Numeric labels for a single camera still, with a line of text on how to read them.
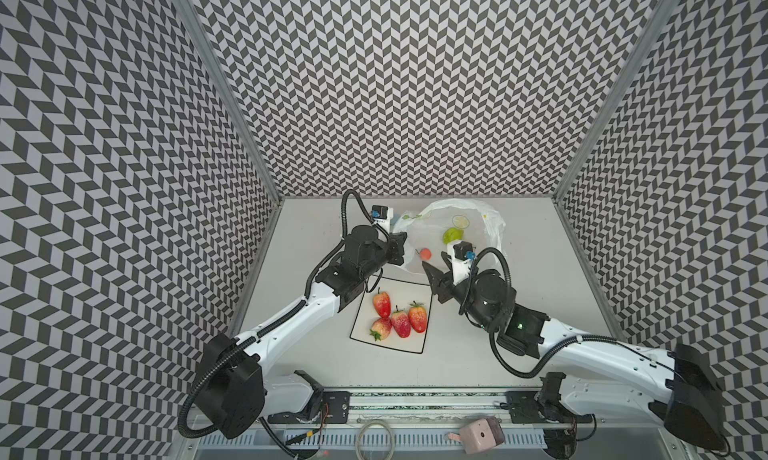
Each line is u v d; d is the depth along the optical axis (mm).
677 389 403
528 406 733
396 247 678
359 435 691
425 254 994
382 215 667
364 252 578
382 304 857
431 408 739
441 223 1081
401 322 824
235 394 399
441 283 610
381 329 812
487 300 524
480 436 632
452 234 994
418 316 840
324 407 707
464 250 577
